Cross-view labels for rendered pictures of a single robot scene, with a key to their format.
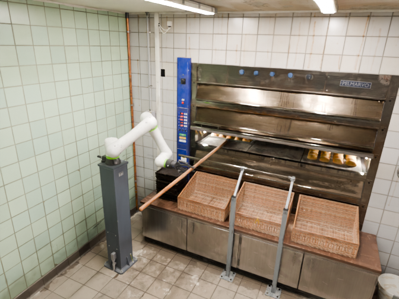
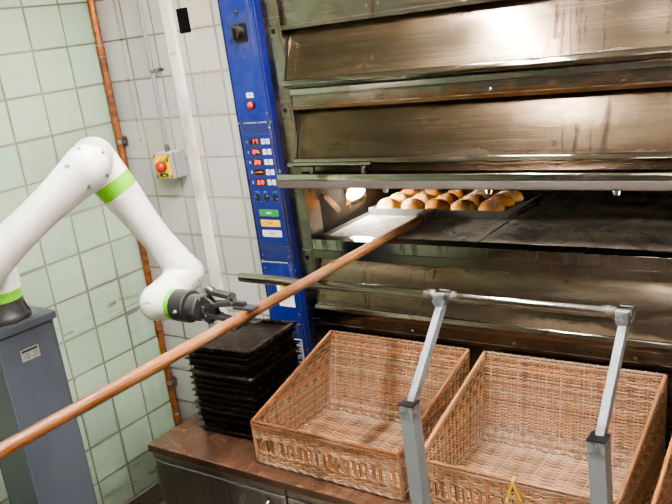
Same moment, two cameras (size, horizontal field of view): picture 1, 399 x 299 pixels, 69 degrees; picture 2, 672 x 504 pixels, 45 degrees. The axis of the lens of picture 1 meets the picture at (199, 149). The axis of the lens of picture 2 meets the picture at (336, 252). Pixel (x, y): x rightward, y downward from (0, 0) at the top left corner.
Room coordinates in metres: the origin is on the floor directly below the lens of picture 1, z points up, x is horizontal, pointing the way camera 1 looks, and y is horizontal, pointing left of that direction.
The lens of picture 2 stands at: (0.57, -0.62, 1.90)
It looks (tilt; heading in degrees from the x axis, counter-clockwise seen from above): 16 degrees down; 13
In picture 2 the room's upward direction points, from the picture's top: 8 degrees counter-clockwise
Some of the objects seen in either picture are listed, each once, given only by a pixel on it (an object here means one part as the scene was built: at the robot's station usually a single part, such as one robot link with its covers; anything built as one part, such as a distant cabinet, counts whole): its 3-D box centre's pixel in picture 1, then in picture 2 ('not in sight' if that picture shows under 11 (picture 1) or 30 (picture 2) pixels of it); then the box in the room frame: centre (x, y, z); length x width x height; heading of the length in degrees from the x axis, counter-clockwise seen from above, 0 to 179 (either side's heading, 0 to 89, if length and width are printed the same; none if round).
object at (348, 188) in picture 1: (269, 171); (565, 304); (2.89, -0.77, 1.02); 1.79 x 0.11 x 0.19; 65
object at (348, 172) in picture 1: (271, 158); (566, 255); (2.91, -0.78, 1.16); 1.80 x 0.06 x 0.04; 65
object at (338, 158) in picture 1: (332, 152); not in sight; (3.05, -1.48, 1.21); 0.61 x 0.48 x 0.06; 155
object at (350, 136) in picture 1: (275, 125); (555, 126); (2.89, -0.77, 1.54); 1.79 x 0.11 x 0.19; 65
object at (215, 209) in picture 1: (209, 194); (362, 405); (2.88, -0.12, 0.72); 0.56 x 0.49 x 0.28; 65
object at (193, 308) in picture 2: (176, 165); (205, 308); (2.58, 0.21, 1.19); 0.09 x 0.07 x 0.08; 65
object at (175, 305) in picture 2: (170, 164); (187, 305); (2.61, 0.28, 1.19); 0.12 x 0.06 x 0.09; 155
